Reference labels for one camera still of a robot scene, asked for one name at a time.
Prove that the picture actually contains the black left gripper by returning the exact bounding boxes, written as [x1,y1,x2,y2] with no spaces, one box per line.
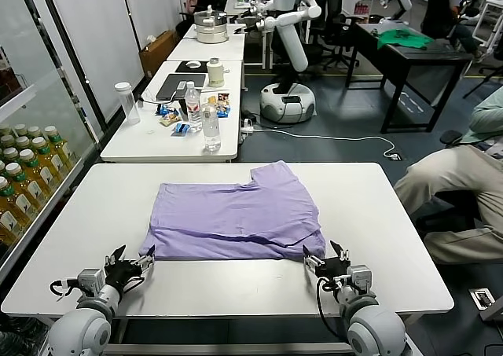
[104,244,156,293]

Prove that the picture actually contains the white rice cooker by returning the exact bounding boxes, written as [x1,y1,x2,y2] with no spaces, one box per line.
[193,4,230,45]

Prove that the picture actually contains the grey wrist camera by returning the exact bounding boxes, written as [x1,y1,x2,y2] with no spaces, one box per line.
[76,268,105,295]
[347,264,373,294]

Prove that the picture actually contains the white floor cable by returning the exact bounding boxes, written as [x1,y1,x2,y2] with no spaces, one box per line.
[251,125,402,162]

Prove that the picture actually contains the brown cardboard box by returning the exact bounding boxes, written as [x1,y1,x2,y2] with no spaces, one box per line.
[139,29,180,80]

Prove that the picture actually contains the seated person beige trousers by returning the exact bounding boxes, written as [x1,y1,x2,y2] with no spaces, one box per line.
[394,94,503,265]

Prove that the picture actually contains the black mouse pad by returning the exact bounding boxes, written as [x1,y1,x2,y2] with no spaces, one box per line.
[174,60,210,74]

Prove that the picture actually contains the tall clear water bottle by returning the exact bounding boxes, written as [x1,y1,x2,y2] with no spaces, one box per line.
[200,103,222,153]

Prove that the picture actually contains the cream thermos jug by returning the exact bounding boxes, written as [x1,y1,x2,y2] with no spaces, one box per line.
[206,56,230,88]

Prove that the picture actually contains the grey laptop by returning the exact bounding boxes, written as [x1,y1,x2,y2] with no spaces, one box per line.
[155,72,207,102]

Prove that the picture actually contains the red label water bottle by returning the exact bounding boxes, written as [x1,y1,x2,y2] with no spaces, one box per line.
[184,80,204,133]

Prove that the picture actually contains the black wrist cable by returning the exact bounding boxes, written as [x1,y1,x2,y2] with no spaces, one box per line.
[49,278,79,303]
[316,275,351,342]

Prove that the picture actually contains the white side table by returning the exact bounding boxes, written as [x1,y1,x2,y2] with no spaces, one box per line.
[100,60,244,164]

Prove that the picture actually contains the yellow white snack packet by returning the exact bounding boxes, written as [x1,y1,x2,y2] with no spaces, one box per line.
[159,112,183,127]

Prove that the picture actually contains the black table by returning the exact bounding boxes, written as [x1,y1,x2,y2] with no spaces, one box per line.
[345,20,473,134]

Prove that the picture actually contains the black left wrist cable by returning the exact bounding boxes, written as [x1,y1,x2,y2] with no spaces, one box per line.
[49,278,79,303]

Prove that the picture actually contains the clear tumbler white lid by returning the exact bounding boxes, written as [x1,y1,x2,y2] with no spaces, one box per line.
[114,81,141,126]

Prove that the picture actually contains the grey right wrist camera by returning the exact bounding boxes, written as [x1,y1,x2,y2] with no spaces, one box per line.
[347,264,373,294]

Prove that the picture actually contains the floor socket box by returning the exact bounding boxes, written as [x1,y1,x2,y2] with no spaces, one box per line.
[468,288,496,310]

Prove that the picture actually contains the purple t-shirt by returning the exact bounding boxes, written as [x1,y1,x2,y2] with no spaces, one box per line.
[139,160,327,262]

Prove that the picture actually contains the person in dark shirt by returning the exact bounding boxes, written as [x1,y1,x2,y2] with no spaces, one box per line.
[420,0,486,63]

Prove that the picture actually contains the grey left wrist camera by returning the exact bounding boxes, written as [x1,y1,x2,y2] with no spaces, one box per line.
[76,268,105,295]

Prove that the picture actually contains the white table with pot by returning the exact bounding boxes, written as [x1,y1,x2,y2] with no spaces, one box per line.
[167,22,247,63]

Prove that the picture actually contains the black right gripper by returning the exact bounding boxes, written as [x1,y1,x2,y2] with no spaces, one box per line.
[301,240,351,281]

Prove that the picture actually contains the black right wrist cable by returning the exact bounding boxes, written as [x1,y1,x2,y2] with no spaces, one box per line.
[316,275,351,342]

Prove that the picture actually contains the green cloth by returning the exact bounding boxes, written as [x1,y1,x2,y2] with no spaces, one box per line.
[376,28,434,52]

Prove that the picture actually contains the black office chair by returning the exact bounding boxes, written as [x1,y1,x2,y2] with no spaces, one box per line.
[314,0,361,71]

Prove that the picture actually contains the white humanoid robot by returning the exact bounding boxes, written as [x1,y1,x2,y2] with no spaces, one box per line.
[235,0,323,126]

